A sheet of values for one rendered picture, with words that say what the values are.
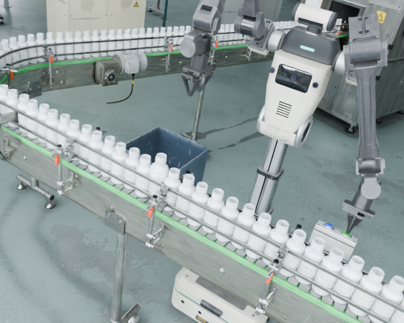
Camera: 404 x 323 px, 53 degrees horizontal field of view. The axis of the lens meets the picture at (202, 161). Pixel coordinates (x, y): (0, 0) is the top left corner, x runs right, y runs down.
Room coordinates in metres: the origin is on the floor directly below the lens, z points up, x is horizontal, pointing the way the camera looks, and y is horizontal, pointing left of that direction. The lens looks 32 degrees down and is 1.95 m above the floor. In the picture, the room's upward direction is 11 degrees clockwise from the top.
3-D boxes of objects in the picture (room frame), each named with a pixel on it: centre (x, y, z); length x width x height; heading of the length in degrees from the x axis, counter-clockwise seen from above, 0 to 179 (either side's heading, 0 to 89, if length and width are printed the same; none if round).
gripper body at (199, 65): (1.34, 0.07, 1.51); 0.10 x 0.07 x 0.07; 155
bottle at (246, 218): (1.06, -0.18, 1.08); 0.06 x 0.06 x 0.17
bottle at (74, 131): (1.38, 0.52, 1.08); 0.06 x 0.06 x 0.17
